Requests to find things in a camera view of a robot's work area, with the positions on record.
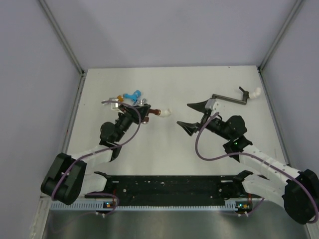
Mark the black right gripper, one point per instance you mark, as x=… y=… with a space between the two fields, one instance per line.
x=191 y=128

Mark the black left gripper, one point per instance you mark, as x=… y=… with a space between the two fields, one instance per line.
x=130 y=113

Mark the white elbow pipe fitting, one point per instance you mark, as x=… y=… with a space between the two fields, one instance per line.
x=165 y=113

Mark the brown water faucet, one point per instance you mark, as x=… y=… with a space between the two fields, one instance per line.
x=155 y=112

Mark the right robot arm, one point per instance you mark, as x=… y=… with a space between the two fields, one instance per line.
x=294 y=190

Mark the white elbow fitting on faucet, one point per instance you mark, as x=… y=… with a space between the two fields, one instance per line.
x=255 y=94

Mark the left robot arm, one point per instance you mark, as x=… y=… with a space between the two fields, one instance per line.
x=72 y=176

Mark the chrome water faucet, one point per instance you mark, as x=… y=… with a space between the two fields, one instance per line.
x=141 y=102

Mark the blue water faucet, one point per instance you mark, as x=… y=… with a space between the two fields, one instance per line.
x=134 y=97

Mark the yellow water faucet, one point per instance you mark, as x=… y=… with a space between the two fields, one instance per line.
x=120 y=98

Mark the grey long-spout faucet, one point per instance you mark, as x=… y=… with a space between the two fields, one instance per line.
x=243 y=101

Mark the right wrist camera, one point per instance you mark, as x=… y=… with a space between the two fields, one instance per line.
x=212 y=104

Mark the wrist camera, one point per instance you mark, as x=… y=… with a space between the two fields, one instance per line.
x=212 y=104
x=114 y=104

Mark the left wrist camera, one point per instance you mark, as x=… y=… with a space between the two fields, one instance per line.
x=114 y=104

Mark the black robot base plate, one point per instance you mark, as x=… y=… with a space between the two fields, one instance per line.
x=175 y=191

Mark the grey slotted cable duct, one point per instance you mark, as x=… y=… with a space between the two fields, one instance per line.
x=107 y=205

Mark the aluminium corner frame post left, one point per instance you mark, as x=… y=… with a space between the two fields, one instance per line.
x=60 y=36

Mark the aluminium corner frame post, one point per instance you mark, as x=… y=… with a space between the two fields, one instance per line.
x=289 y=20
x=60 y=36

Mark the aluminium corner frame post right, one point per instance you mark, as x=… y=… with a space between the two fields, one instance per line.
x=289 y=20

